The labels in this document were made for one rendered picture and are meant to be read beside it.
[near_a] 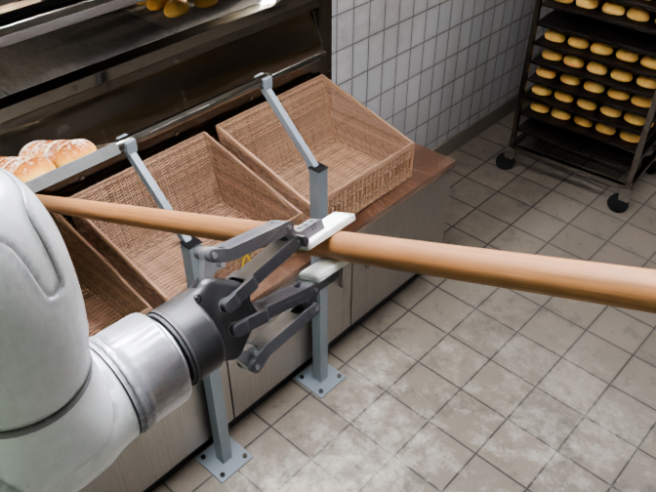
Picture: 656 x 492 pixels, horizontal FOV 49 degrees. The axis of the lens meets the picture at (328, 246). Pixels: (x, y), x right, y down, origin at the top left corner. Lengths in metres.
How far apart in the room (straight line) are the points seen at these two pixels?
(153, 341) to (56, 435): 0.11
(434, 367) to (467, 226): 0.92
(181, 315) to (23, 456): 0.17
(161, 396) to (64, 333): 0.15
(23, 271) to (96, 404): 0.15
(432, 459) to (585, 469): 0.51
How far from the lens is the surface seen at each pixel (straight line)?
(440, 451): 2.61
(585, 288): 0.55
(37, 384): 0.49
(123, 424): 0.59
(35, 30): 1.97
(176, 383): 0.60
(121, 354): 0.59
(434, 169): 2.84
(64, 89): 2.23
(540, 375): 2.90
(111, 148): 1.71
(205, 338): 0.62
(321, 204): 2.19
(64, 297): 0.47
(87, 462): 0.58
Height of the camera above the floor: 2.12
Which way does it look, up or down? 39 degrees down
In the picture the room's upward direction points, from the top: straight up
